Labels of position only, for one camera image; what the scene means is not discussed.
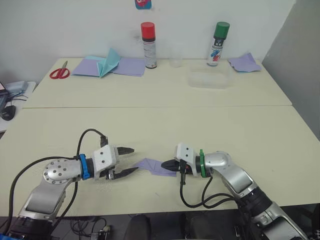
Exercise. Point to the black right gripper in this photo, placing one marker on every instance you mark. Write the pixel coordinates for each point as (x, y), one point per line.
(188, 169)

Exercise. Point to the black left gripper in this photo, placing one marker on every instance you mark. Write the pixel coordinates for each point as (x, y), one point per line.
(111, 175)

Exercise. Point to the small purple paper sheet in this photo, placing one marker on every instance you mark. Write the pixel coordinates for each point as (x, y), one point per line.
(153, 167)

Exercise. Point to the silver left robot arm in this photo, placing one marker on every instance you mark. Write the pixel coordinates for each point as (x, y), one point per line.
(57, 172)

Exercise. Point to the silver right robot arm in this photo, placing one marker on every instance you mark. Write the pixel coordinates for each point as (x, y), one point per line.
(237, 177)

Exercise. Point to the flat purple paper sheet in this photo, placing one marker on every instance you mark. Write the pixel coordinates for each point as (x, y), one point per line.
(85, 68)
(130, 66)

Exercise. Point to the light blue paper airplane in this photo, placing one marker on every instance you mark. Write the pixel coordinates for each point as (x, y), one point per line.
(108, 62)

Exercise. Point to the crumpled purple paper sheet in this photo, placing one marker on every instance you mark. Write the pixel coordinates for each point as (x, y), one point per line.
(245, 63)

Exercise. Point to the dark rounded shape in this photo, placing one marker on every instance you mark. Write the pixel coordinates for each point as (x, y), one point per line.
(139, 227)

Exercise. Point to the small white plug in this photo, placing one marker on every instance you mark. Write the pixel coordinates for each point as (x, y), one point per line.
(107, 229)

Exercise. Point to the clear plastic tray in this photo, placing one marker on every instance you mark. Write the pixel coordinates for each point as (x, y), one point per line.
(210, 77)

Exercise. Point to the clear plastic cup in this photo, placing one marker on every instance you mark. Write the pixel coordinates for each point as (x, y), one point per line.
(176, 56)

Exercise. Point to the red-capped spray can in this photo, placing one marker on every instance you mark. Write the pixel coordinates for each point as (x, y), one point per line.
(149, 47)

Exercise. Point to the white side desk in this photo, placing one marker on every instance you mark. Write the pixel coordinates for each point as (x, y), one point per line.
(25, 87)

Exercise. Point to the green-capped spray can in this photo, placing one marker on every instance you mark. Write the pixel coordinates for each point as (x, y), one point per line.
(217, 47)

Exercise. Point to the black computer mouse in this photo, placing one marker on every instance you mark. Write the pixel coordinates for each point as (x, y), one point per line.
(8, 113)

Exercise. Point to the pale blue box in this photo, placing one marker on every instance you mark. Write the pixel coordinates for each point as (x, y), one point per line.
(17, 86)

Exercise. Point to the dark device with red screen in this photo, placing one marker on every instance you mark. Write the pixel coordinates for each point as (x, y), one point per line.
(2, 88)

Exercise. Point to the grey partition board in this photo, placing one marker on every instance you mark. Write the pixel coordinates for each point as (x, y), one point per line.
(295, 62)

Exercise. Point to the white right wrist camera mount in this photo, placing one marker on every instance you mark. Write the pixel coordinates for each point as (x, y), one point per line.
(185, 152)

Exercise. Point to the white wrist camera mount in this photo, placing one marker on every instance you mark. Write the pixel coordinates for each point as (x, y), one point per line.
(103, 157)
(185, 152)

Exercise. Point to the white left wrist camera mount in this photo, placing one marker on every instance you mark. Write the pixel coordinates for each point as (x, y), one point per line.
(103, 157)

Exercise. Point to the blue and pink wall sticker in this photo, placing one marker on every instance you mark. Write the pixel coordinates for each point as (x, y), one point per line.
(143, 3)

